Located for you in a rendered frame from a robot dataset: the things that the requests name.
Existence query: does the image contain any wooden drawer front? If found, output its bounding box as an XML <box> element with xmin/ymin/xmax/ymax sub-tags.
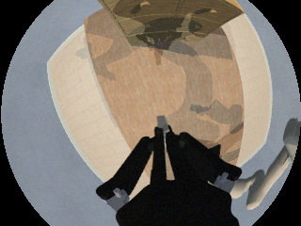
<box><xmin>127</xmin><ymin>30</ymin><xmax>168</xmax><ymax>45</ymax></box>
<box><xmin>179</xmin><ymin>0</ymin><xmax>241</xmax><ymax>23</ymax></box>
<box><xmin>119</xmin><ymin>14</ymin><xmax>175</xmax><ymax>35</ymax></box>
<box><xmin>172</xmin><ymin>14</ymin><xmax>221</xmax><ymax>33</ymax></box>
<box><xmin>167</xmin><ymin>30</ymin><xmax>206</xmax><ymax>42</ymax></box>
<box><xmin>103</xmin><ymin>0</ymin><xmax>180</xmax><ymax>20</ymax></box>

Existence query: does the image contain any small wooden chest of drawers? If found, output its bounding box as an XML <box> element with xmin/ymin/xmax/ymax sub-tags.
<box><xmin>98</xmin><ymin>0</ymin><xmax>245</xmax><ymax>46</ymax></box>

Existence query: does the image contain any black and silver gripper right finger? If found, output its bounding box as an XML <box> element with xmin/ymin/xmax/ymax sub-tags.
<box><xmin>161</xmin><ymin>115</ymin><xmax>242</xmax><ymax>210</ymax></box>

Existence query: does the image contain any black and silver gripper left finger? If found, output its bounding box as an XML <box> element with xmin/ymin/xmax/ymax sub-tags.
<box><xmin>96</xmin><ymin>116</ymin><xmax>167</xmax><ymax>217</ymax></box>

